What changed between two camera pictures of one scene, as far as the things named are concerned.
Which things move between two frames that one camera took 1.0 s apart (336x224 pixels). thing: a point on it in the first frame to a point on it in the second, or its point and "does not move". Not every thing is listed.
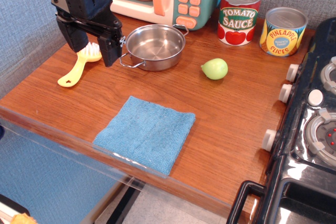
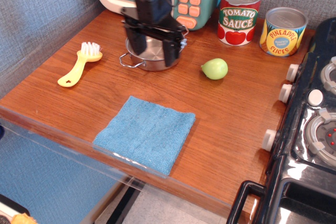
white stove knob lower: x=268 y=139 does not move
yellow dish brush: x=91 y=53 does not move
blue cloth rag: x=147 y=135 does not move
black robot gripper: x=90 y=6 to x=154 y=12
